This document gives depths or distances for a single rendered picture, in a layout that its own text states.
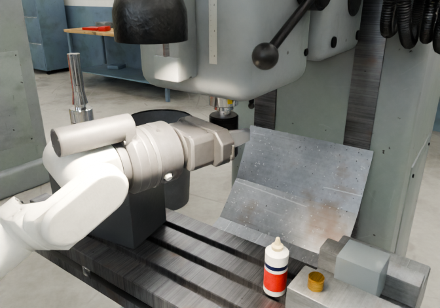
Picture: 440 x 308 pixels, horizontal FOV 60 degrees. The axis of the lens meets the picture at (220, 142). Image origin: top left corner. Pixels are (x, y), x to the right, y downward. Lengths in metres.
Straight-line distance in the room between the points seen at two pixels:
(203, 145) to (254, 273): 0.31
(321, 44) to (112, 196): 0.38
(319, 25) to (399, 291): 0.41
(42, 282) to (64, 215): 1.92
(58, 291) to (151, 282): 1.56
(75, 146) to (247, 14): 0.25
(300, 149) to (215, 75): 0.52
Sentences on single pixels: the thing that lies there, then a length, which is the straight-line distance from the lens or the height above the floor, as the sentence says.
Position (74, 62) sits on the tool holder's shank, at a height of 1.31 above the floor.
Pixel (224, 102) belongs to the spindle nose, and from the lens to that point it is 0.58.
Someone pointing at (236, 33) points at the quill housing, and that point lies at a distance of 0.47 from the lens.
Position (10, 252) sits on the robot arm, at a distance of 0.50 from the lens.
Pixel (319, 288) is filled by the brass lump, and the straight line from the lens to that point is 0.58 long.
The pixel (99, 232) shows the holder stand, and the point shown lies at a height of 0.97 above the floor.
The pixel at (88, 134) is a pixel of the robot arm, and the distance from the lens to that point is 0.47.
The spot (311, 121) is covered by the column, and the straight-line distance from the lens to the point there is 0.96.
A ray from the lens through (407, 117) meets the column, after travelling 0.90.
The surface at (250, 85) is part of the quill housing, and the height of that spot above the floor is 1.34.
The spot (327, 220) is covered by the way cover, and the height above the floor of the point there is 0.96.
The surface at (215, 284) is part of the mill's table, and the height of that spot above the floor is 0.95.
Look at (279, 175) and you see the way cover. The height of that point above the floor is 1.01.
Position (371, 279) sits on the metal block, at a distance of 0.59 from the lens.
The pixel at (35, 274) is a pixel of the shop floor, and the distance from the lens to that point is 2.45.
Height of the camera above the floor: 1.44
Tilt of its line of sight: 21 degrees down
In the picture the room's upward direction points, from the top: straight up
